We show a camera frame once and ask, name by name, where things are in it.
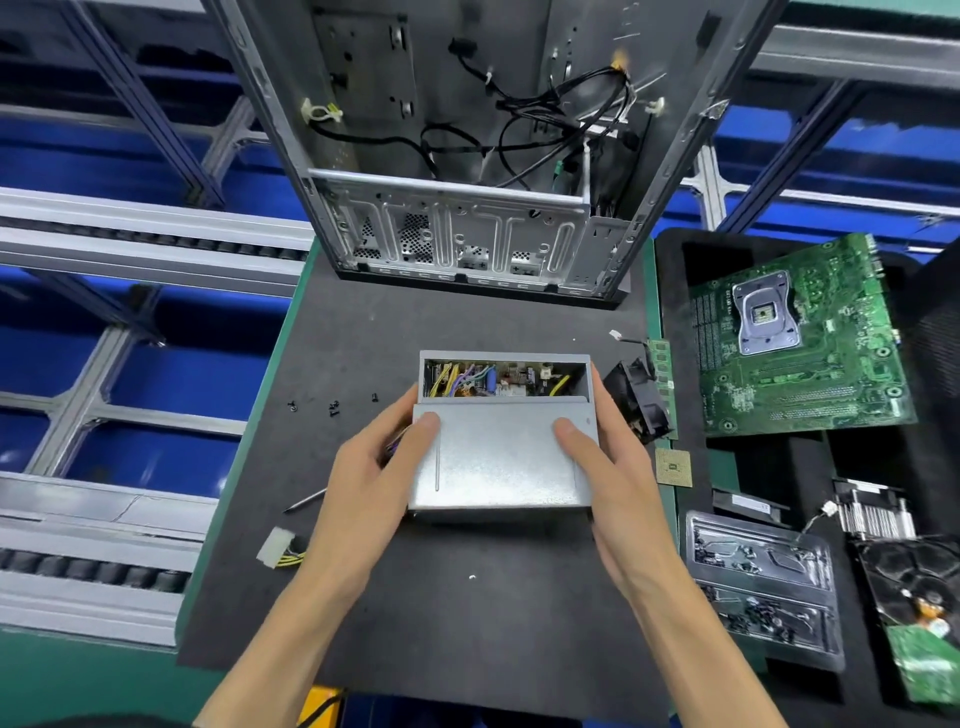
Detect black foam work mat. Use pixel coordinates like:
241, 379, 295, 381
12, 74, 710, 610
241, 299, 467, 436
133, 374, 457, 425
177, 240, 722, 728

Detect person's left hand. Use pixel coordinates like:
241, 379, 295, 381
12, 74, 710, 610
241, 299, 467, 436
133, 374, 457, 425
292, 382, 443, 609

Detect person's right hand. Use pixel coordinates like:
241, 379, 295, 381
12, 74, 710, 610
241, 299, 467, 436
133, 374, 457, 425
552, 360, 692, 602

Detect silver computer tower chassis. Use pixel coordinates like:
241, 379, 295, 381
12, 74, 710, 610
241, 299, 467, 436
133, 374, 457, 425
202, 0, 789, 309

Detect green motherboard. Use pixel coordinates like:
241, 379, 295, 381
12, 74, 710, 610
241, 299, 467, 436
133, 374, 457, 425
688, 232, 920, 440

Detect black foam parts tray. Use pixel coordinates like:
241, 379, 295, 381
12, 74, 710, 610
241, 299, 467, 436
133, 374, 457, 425
655, 225, 960, 728

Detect silver heatsink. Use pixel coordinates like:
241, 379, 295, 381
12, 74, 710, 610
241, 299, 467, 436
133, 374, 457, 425
832, 477, 920, 542

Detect green memory stick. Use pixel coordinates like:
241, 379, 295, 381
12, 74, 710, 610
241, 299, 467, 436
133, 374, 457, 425
648, 339, 678, 434

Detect small black screws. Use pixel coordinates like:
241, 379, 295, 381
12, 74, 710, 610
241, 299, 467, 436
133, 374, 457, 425
285, 393, 384, 422

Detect thin black cable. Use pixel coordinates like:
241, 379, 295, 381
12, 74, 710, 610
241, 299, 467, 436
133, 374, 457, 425
300, 690, 350, 728

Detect black cooling fan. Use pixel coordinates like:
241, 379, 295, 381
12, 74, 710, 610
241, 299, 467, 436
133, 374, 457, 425
600, 357, 675, 446

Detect power supply metal base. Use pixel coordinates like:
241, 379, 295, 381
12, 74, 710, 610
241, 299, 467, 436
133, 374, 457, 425
406, 351, 602, 515

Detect yellow button box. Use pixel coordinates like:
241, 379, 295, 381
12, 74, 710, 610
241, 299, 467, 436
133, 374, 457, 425
297, 685, 344, 728

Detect black hard disk drive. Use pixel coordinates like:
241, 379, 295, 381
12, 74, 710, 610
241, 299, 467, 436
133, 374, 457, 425
855, 532, 960, 707

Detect clear plastic screw tray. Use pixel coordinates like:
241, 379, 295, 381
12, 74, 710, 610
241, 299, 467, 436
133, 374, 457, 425
682, 508, 849, 674

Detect small square processor chip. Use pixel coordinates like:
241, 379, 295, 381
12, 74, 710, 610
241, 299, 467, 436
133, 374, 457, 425
654, 447, 696, 489

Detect aluminium conveyor frame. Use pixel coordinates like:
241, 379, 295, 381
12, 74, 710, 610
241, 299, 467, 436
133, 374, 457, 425
0, 0, 960, 647

